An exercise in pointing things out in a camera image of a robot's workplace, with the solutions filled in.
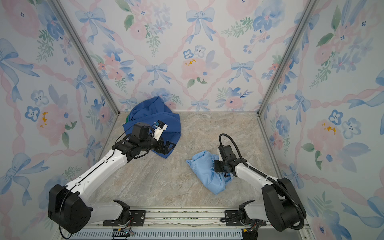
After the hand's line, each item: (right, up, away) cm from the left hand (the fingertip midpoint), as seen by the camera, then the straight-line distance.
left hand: (169, 140), depth 79 cm
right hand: (+27, -15, +11) cm, 33 cm away
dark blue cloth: (-18, +19, +29) cm, 39 cm away
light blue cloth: (+18, -15, +6) cm, 24 cm away
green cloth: (-39, +14, +39) cm, 57 cm away
